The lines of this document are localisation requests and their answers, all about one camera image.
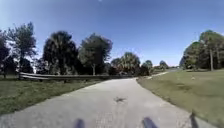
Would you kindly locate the pale grey paved path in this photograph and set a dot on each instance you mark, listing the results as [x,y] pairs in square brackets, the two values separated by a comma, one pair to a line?
[110,110]

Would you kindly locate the row of dark trees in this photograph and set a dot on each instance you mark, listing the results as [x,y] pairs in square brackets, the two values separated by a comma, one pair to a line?
[60,53]

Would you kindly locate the grey metal guardrail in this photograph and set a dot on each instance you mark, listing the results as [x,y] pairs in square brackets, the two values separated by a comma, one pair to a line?
[50,76]

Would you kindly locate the robot's own part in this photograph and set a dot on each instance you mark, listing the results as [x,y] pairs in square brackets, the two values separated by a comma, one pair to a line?
[79,124]
[148,123]

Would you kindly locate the grass field with trees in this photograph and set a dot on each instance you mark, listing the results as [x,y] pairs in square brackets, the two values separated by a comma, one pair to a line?
[186,90]

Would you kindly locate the grass strip beside guardrail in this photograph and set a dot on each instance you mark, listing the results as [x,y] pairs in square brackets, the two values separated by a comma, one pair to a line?
[23,93]

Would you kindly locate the group of green trees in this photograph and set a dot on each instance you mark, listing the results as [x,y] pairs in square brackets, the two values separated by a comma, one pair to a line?
[206,50]

